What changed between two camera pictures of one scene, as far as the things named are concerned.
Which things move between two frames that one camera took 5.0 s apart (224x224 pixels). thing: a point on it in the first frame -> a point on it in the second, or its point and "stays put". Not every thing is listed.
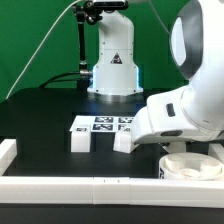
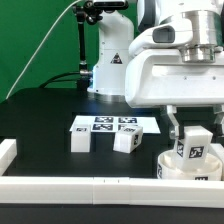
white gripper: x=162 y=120 -> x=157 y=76
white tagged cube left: x=80 y=140 stays put
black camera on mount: x=110 y=4 stays put
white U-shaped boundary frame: x=99 y=190 stays put
